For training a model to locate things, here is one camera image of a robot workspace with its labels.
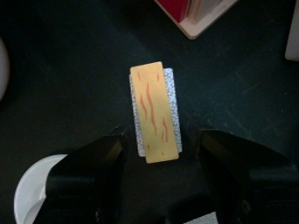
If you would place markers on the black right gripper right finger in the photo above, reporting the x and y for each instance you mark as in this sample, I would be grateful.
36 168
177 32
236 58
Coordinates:
248 175

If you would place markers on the white flat block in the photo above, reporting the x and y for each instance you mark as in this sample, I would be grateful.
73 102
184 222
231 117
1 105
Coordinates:
292 32

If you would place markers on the white round plate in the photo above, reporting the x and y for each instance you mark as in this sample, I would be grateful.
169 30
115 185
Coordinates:
32 189

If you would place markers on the red and white wooden box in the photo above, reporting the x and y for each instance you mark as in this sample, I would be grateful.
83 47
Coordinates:
195 14

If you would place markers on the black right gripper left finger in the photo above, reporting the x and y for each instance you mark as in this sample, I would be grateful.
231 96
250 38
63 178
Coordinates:
83 175

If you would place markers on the wood-patterned rectangular block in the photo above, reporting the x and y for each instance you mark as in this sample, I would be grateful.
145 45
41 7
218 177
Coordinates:
155 112

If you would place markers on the white rounded dish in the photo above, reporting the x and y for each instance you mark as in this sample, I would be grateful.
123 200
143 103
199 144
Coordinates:
3 70

